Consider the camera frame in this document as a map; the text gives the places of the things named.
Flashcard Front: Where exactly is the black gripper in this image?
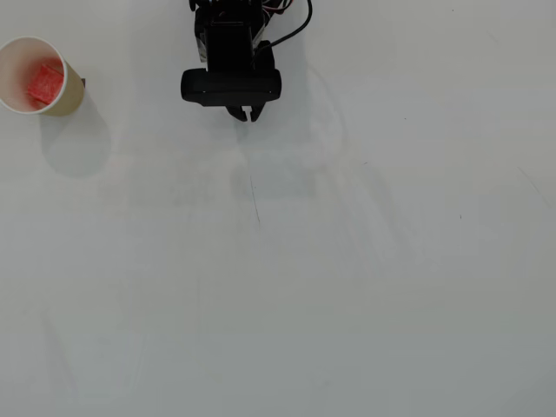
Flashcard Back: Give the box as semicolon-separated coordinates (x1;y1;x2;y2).
194;5;278;125

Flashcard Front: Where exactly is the beige paper cup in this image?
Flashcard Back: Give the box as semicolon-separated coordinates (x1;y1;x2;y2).
0;35;86;118

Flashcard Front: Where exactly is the black and red cable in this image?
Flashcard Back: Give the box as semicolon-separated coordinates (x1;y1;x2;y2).
255;0;314;56

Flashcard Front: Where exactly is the red foam cube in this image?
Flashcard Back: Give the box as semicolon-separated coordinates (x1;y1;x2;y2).
26;63;66;107

